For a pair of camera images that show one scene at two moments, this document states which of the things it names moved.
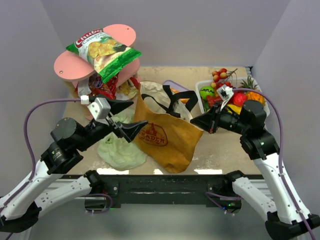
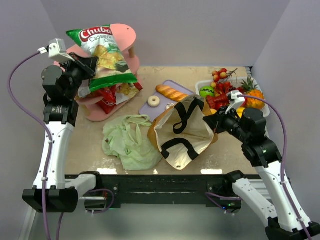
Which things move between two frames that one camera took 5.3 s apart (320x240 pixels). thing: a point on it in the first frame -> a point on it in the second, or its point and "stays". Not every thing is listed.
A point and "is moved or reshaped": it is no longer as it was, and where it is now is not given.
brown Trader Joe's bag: (170, 140) is moved or reshaped
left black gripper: (114, 123) -> (88, 66)
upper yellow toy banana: (236, 108) stays
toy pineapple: (249, 84) stays
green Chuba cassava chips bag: (108, 55) is moved or reshaped
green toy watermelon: (206, 91) stays
